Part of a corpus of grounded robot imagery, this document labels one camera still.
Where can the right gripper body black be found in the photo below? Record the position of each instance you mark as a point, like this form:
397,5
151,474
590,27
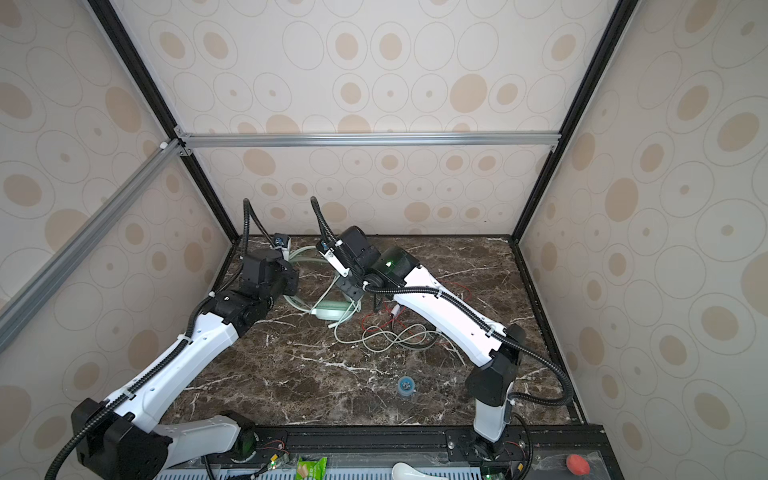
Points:
351,287

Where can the horizontal aluminium rail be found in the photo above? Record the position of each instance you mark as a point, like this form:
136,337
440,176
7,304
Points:
381,139

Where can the black vertical frame post right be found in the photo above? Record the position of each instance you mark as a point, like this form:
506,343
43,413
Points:
605,49

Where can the black vertical frame post left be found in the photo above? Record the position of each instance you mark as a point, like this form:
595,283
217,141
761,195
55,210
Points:
107,16

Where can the mint green headphones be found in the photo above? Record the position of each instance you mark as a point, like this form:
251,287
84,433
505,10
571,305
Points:
332,312

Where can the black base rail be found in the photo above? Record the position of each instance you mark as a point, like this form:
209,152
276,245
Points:
451,452

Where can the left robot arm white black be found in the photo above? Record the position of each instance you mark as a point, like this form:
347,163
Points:
122,437

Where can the diagonal aluminium rail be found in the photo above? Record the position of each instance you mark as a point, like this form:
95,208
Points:
23,307

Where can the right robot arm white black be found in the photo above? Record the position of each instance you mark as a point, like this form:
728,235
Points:
494,349

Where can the white spoon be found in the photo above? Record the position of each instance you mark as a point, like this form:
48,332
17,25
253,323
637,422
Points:
404,471

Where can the small blue tape roll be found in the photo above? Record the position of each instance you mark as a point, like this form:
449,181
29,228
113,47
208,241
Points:
406,386

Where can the green snack packet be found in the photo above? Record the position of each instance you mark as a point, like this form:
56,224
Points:
311,469

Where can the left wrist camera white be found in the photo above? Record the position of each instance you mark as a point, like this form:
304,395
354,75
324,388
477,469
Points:
282,242

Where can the black vertical frame post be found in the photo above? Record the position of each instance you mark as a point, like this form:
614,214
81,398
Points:
107,16
605,49

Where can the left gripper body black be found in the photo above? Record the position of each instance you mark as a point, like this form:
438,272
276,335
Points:
288,283

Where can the red round button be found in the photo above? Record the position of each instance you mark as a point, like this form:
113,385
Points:
577,465

